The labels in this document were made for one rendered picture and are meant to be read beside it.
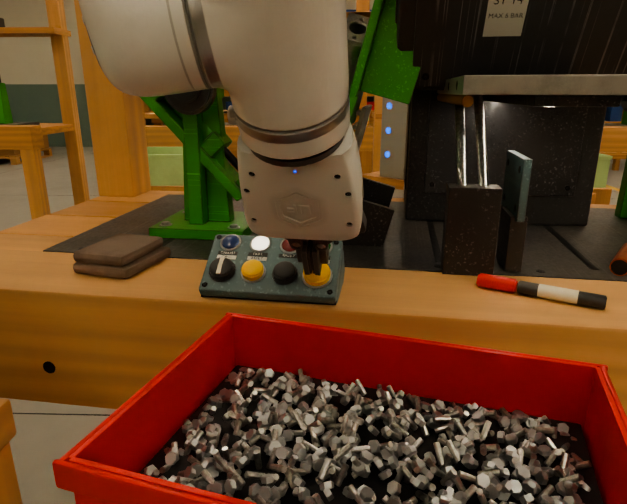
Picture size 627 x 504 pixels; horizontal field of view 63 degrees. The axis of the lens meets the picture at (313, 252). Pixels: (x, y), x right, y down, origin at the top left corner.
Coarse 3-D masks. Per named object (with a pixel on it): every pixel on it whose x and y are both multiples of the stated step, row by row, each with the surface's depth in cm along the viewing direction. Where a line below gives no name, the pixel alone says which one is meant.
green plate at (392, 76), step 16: (384, 0) 65; (384, 16) 66; (368, 32) 65; (384, 32) 66; (368, 48) 66; (384, 48) 67; (368, 64) 68; (384, 64) 67; (400, 64) 67; (352, 80) 68; (368, 80) 68; (384, 80) 68; (400, 80) 68; (416, 80) 67; (384, 96) 69; (400, 96) 68
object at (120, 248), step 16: (112, 240) 66; (128, 240) 66; (144, 240) 66; (160, 240) 68; (80, 256) 62; (96, 256) 61; (112, 256) 60; (128, 256) 61; (144, 256) 65; (160, 256) 67; (80, 272) 62; (96, 272) 62; (112, 272) 61; (128, 272) 61
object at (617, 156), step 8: (608, 112) 737; (616, 112) 730; (608, 120) 737; (616, 120) 733; (600, 152) 744; (608, 152) 744; (616, 152) 743; (624, 152) 743; (616, 160) 746; (616, 168) 750
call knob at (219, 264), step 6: (222, 258) 55; (210, 264) 55; (216, 264) 55; (222, 264) 55; (228, 264) 55; (210, 270) 55; (216, 270) 55; (222, 270) 55; (228, 270) 55; (216, 276) 55; (222, 276) 55; (228, 276) 55
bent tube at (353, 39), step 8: (352, 16) 75; (360, 16) 75; (352, 24) 75; (360, 24) 75; (352, 32) 76; (360, 32) 76; (352, 40) 73; (360, 40) 73; (352, 48) 75; (360, 48) 76; (352, 56) 77; (352, 64) 78; (352, 72) 80
